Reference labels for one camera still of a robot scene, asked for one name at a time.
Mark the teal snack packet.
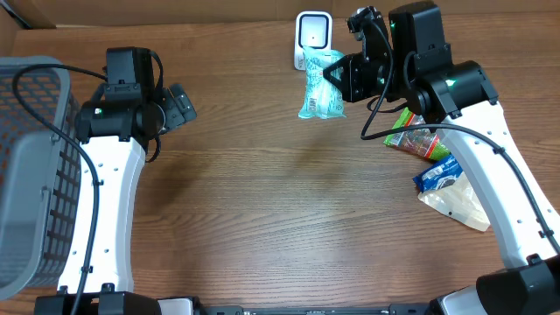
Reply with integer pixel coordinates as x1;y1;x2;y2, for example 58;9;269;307
298;46;345;119

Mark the green Haribo gummy bag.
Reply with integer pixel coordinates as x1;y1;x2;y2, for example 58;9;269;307
383;108;451;161

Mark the blue Oreo packet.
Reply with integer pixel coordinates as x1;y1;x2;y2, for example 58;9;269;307
413;154;463;193

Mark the beige pastry snack bag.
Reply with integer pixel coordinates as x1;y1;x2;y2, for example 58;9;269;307
418;173;491;232

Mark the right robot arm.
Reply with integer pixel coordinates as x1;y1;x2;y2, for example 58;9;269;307
324;1;559;314

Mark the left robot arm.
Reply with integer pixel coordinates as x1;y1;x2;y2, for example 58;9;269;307
34;47;196;315

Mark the white barcode scanner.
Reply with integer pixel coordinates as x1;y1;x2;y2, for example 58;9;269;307
294;10;333;71

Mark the grey plastic mesh basket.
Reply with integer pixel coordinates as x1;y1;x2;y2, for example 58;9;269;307
1;56;81;299

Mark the cardboard back board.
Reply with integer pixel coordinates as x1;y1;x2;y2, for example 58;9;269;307
1;0;559;30

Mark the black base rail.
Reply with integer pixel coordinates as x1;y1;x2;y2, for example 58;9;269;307
193;303;432;315

